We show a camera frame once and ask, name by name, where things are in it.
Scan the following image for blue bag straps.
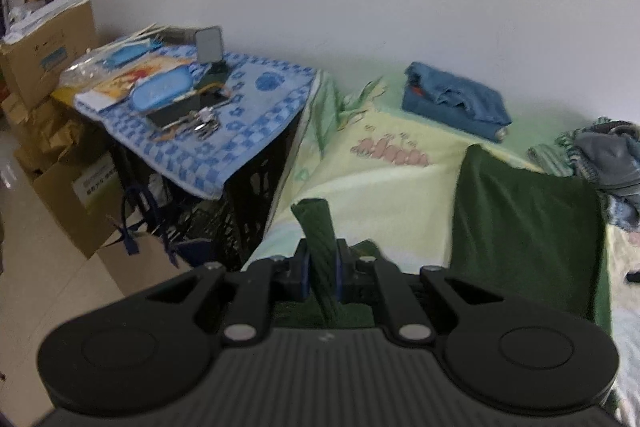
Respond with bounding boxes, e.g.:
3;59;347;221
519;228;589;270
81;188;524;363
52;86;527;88
119;186;182;269

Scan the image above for open brown cardboard box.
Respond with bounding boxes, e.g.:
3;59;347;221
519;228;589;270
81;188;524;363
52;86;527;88
96;231;197;296

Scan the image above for blue oval container lid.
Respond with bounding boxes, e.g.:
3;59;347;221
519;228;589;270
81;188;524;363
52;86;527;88
130;69;195;113

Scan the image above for crumpled brown paper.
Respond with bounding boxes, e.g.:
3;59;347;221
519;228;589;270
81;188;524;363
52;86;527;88
0;96;94;174

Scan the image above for cardboard box with white label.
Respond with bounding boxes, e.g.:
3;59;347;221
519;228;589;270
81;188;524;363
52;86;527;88
27;146;127;259

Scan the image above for bunch of keys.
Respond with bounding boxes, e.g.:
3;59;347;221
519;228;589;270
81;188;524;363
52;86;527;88
172;104;224;142

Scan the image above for blue flat container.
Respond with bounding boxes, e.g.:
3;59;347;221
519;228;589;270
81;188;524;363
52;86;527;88
97;44;154;69

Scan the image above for green white thin-striped shirt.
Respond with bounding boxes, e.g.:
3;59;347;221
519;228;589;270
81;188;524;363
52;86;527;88
527;129;601;178

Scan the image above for dark blue folded sweater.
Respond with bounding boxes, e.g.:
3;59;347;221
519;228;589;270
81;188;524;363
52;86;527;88
402;79;508;143

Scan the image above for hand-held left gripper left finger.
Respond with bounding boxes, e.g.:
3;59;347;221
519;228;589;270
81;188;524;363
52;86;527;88
145;239;309;344

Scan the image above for green white striped sweater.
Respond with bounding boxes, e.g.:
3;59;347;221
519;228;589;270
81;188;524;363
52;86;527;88
272;144;614;336

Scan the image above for stack of white papers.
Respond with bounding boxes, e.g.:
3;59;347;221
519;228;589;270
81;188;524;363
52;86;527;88
2;0;92;44

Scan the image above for black tray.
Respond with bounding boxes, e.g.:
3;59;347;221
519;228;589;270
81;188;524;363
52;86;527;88
147;89;234;130

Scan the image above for light blue folded garment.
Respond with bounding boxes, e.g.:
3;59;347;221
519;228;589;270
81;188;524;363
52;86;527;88
404;61;514;128

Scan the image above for blue patterned cloth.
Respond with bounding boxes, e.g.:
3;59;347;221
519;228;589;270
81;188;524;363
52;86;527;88
75;46;322;200

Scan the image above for cartoon picture book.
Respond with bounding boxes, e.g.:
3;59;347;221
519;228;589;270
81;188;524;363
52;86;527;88
75;55;197;108

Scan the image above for large cardboard box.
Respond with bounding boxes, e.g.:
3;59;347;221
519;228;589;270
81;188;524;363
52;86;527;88
0;0;99;110

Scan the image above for white sticks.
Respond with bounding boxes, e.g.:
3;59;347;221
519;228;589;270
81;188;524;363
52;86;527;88
87;22;169;56

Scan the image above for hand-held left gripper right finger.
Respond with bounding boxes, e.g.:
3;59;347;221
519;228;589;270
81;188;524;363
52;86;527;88
335;239;506;344

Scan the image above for grey blue striped sweater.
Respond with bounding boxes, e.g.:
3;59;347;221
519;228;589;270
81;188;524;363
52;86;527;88
569;119;640;231

